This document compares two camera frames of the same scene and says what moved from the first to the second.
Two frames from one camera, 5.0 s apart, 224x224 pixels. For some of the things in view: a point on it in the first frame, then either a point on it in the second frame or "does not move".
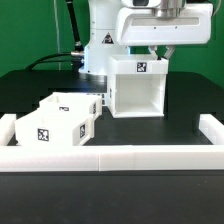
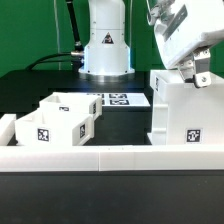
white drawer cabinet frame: (136, 85) → (183, 113)
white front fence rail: (110, 158) does not move
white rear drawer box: (77, 104) does not move
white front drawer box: (50, 128) does not move
